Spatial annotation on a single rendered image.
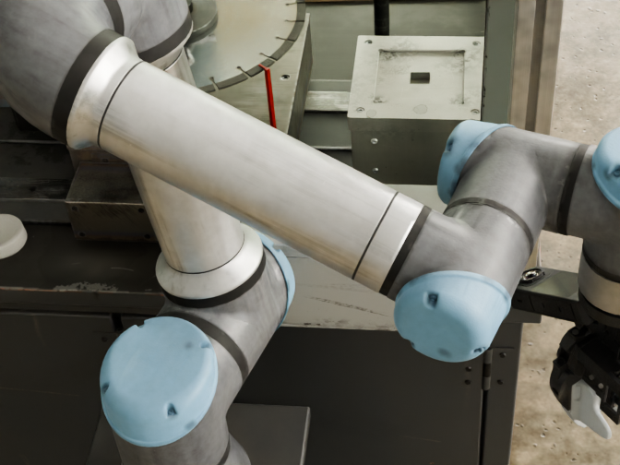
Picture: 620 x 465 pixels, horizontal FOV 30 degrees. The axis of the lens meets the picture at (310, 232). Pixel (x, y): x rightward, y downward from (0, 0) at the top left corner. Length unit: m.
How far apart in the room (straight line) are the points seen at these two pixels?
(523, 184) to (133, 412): 0.45
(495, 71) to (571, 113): 1.59
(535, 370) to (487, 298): 1.54
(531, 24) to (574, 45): 1.98
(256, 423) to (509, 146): 0.57
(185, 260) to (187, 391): 0.13
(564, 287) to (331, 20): 0.98
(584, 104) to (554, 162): 2.06
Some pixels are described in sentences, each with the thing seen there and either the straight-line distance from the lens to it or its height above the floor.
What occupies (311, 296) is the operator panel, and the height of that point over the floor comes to 0.81.
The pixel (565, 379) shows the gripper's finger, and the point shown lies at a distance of 1.08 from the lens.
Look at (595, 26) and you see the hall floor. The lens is 3.25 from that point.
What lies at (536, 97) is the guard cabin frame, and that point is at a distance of 1.26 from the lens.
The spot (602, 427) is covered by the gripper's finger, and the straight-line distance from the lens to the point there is 1.12.
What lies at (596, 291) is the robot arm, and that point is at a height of 1.13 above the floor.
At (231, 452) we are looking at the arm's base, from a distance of 1.26.
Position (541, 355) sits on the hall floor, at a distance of 2.39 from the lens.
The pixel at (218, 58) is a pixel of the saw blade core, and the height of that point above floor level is 0.95.
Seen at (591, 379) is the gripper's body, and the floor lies 1.01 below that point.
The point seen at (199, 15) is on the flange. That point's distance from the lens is 1.61.
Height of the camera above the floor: 1.85
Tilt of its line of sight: 45 degrees down
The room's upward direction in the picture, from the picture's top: 5 degrees counter-clockwise
